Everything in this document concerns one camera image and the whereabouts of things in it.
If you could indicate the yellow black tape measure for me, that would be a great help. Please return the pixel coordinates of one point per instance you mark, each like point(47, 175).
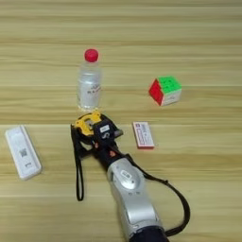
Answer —
point(84, 124)

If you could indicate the white rectangular device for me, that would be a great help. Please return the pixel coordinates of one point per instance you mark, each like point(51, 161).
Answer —
point(22, 152)

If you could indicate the red white small card box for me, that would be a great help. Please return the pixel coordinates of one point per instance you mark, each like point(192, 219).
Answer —
point(144, 135)

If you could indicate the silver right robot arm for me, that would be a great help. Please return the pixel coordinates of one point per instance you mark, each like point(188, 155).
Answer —
point(132, 195)

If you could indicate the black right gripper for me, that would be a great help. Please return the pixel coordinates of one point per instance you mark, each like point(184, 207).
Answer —
point(108, 154)

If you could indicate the colourful Rubik's cube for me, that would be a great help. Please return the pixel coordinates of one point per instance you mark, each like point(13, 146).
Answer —
point(165, 91)

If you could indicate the clear bottle red cap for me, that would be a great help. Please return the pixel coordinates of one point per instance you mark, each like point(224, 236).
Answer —
point(89, 89)

